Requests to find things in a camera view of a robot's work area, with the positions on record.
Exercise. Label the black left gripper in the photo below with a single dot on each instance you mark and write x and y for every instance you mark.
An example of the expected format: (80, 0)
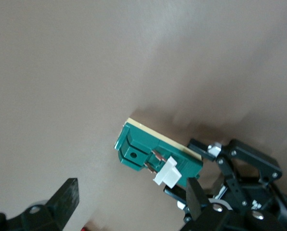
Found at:
(278, 197)

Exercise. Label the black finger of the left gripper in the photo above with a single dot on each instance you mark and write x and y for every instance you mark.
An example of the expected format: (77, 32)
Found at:
(176, 193)

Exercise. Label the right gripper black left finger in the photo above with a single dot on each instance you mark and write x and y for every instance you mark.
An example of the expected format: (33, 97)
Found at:
(64, 199)

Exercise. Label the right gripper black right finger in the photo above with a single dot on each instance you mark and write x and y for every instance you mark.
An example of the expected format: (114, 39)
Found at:
(196, 199)

